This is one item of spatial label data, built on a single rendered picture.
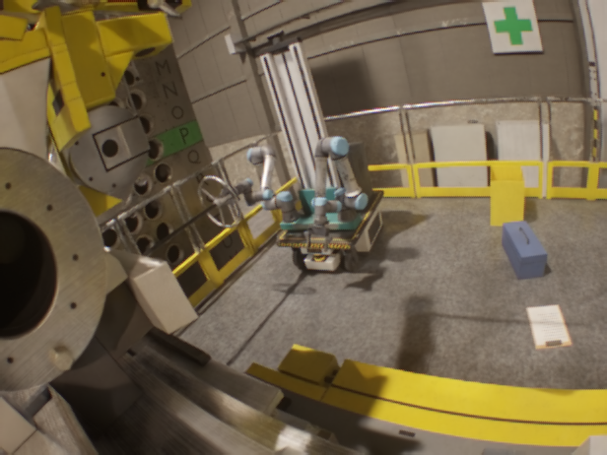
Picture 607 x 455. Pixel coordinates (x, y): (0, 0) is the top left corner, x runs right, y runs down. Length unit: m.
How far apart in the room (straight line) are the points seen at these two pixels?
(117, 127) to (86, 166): 0.12
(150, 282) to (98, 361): 0.19
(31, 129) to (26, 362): 0.34
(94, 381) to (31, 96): 0.50
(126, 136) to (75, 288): 0.43
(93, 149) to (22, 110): 0.27
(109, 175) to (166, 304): 0.35
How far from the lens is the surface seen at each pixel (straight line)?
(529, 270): 2.22
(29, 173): 0.44
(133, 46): 0.86
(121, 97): 3.36
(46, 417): 0.89
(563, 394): 1.01
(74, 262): 0.45
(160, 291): 0.55
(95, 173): 0.75
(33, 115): 0.55
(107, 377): 0.64
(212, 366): 0.71
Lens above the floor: 1.40
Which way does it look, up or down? 25 degrees down
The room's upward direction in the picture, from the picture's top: 17 degrees counter-clockwise
